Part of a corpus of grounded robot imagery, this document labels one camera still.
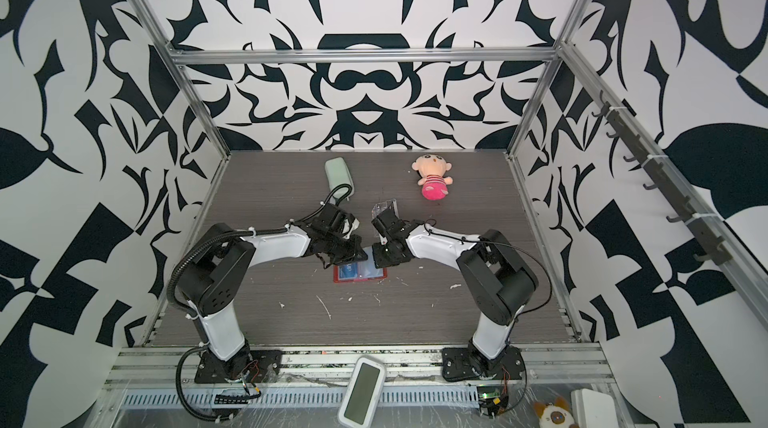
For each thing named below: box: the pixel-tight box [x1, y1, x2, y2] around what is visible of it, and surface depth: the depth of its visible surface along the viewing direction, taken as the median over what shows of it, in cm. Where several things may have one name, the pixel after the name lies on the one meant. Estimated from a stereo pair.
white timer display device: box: [338, 356, 386, 428], surface depth 69 cm
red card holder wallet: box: [333, 260, 388, 283], surface depth 91 cm
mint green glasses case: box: [324, 156, 355, 204], surface depth 114 cm
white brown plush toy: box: [533, 397, 580, 428], surface depth 68 cm
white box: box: [570, 388, 618, 428], surface depth 67 cm
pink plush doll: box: [411, 154, 453, 201], surface depth 109 cm
